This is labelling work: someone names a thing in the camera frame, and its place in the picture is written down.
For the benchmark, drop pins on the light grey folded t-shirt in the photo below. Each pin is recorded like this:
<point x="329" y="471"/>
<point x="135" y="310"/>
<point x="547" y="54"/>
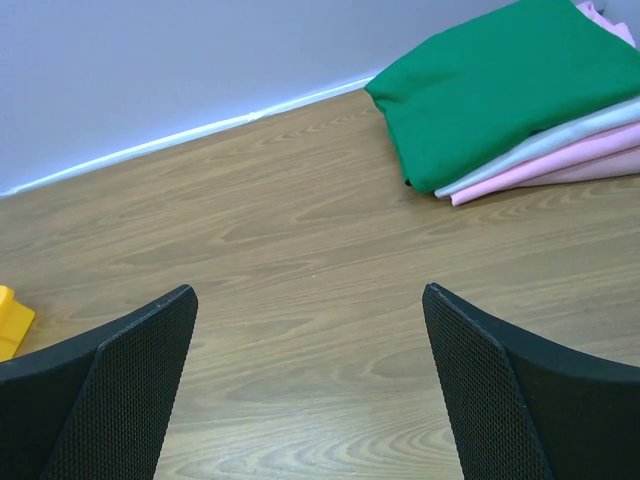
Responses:
<point x="548" y="141"/>

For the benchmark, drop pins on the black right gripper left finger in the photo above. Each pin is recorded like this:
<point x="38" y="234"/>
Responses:
<point x="97" y="405"/>

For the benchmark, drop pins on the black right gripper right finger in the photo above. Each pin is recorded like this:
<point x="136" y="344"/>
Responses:
<point x="523" y="407"/>

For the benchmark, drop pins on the yellow plastic tray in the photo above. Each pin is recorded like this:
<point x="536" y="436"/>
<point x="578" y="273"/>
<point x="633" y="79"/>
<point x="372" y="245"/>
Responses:
<point x="15" y="321"/>

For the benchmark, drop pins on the green folded t-shirt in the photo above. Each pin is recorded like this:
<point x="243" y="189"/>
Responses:
<point x="476" y="91"/>

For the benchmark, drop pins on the pink folded t-shirt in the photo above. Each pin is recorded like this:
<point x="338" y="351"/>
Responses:
<point x="560" y="165"/>

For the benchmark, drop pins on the pale pink bottom t-shirt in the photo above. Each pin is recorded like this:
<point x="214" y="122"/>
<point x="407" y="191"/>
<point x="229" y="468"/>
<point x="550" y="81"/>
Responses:
<point x="600" y="170"/>

